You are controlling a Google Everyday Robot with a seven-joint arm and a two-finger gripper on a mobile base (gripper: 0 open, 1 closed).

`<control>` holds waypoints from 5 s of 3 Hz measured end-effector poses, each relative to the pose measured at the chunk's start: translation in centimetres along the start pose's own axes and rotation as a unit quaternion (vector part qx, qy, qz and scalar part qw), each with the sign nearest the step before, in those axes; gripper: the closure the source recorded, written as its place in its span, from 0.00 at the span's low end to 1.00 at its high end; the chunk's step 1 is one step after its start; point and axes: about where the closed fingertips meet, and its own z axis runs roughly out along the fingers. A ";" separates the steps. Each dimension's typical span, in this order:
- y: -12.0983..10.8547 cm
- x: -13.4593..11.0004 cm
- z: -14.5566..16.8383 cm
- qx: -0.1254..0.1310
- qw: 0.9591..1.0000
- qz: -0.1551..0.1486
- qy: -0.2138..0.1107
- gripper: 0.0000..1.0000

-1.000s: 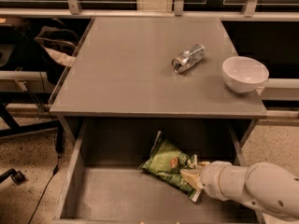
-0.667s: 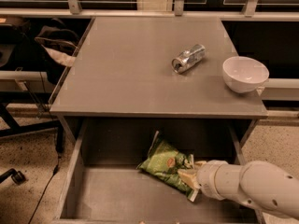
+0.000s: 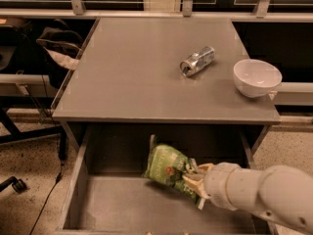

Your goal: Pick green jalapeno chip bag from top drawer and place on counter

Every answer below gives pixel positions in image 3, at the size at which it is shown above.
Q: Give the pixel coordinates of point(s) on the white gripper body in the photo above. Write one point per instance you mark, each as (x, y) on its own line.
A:
(217, 184)

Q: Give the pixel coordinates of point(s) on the green jalapeno chip bag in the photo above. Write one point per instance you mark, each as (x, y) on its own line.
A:
(167, 165)

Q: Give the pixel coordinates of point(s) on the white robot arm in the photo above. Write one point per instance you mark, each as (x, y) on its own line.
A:
(280, 193)

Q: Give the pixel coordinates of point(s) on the open grey drawer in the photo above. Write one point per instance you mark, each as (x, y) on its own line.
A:
(109, 195)

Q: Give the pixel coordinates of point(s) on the grey counter cabinet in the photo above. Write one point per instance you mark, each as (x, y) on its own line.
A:
(130, 72)

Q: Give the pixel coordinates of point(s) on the white ceramic bowl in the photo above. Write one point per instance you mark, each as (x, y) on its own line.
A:
(255, 78)

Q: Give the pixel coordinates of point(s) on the crushed silver soda can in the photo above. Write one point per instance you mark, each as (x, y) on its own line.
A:
(197, 61)

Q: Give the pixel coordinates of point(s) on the black office chair base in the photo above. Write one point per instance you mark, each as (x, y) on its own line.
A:
(16, 135)

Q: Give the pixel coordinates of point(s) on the dark backpack with cloth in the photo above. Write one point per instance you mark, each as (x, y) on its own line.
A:
(62, 45)

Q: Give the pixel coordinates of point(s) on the metal window railing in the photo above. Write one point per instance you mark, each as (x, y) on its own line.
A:
(235, 10)

